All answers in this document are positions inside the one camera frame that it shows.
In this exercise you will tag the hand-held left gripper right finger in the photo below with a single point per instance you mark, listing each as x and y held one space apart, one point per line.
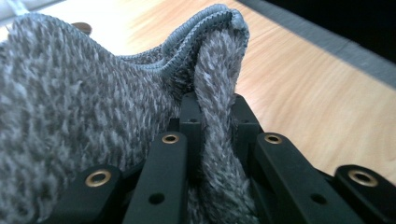
244 130

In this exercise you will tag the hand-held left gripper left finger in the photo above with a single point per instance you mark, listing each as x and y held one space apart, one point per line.
193 140

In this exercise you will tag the grey knit doll sweater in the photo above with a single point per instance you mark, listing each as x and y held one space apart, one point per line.
77 109

